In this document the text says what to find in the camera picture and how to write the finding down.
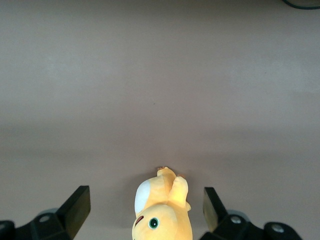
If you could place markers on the yellow plush toy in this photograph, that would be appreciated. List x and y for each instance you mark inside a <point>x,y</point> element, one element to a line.
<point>162,197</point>

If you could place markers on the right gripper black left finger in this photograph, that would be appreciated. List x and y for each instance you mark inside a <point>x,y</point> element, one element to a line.
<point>72,212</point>

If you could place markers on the brown table cover sheet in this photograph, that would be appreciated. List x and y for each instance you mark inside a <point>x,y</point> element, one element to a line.
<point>150,75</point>

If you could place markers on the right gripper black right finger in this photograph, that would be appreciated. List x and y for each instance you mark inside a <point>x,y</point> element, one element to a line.
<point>212,207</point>

